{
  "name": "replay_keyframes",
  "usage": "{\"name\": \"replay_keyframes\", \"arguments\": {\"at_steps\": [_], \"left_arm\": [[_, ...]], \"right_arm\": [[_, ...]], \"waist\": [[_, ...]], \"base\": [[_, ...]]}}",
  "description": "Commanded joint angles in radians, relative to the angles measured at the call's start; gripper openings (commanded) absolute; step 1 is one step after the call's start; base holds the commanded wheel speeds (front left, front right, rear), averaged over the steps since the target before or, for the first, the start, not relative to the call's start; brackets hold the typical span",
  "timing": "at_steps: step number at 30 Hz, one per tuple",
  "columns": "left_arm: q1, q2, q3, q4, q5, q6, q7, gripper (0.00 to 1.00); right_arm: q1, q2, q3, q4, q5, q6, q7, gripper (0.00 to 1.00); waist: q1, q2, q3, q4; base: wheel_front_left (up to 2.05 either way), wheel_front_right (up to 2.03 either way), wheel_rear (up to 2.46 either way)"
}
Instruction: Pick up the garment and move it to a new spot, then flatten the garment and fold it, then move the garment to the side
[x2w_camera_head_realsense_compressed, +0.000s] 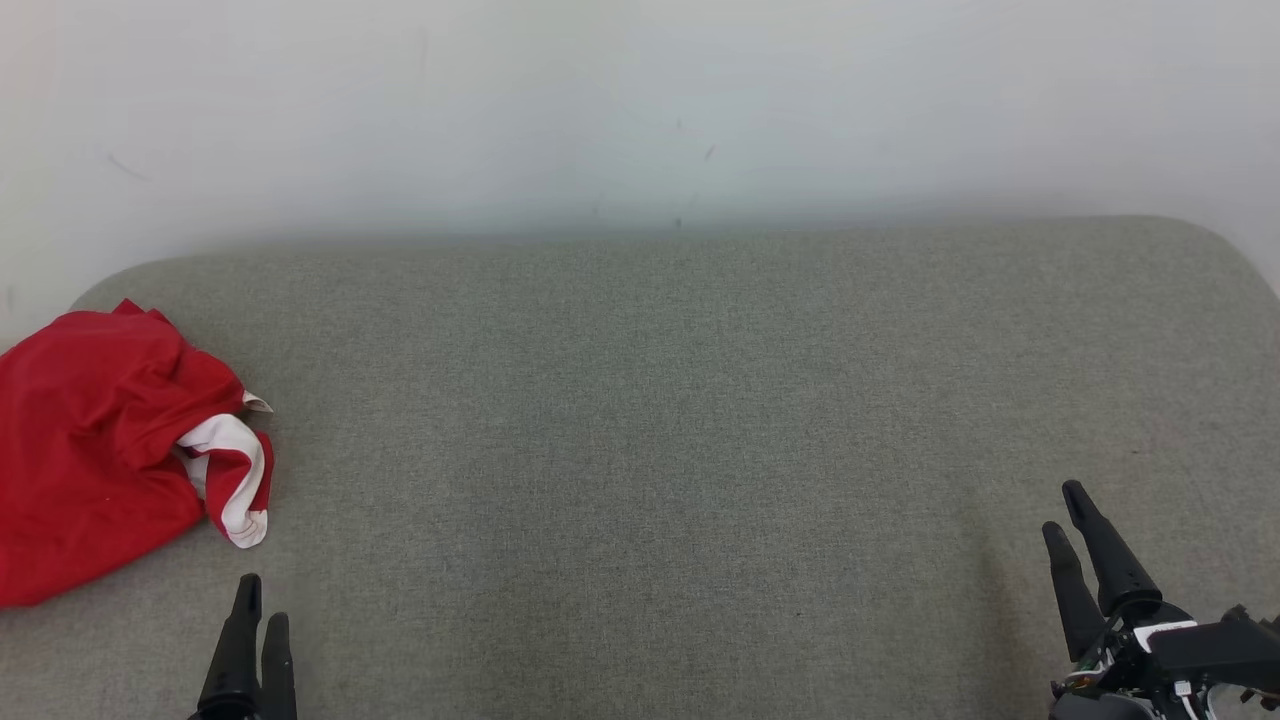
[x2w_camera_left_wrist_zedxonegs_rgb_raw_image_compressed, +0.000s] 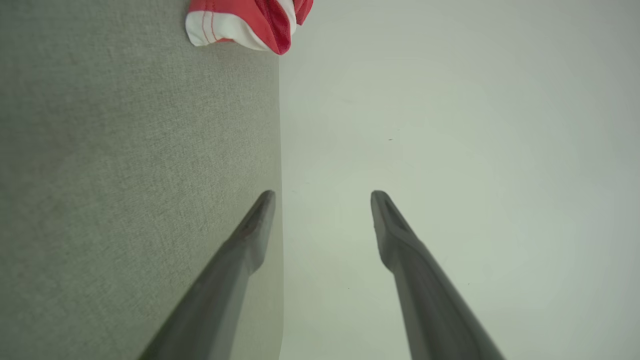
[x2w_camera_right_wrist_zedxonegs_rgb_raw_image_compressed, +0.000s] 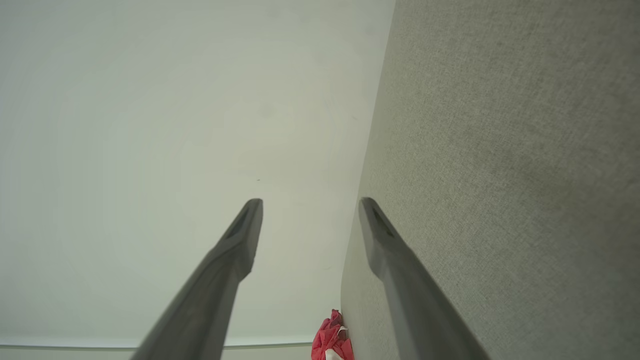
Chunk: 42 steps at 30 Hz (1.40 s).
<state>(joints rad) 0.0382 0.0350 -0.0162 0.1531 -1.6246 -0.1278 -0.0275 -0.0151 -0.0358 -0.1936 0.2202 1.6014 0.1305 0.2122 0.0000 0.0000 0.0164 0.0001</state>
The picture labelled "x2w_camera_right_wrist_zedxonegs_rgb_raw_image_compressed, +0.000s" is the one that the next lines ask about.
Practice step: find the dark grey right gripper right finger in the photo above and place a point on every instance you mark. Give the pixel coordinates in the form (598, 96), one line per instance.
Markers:
(415, 300)

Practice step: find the red basketball jersey white sleeves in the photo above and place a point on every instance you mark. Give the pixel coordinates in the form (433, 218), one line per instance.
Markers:
(327, 340)

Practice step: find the grey fabric panel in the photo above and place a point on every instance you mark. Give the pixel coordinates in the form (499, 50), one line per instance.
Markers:
(500, 150)

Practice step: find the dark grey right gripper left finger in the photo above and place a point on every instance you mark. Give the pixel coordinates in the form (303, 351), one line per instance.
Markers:
(210, 290)

